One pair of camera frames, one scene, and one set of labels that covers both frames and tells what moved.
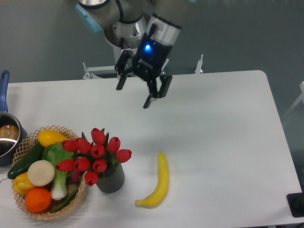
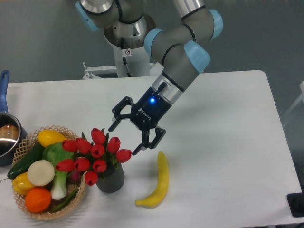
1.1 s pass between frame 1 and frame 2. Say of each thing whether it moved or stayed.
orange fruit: stayed
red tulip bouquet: stayed
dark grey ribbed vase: stayed
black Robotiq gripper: moved
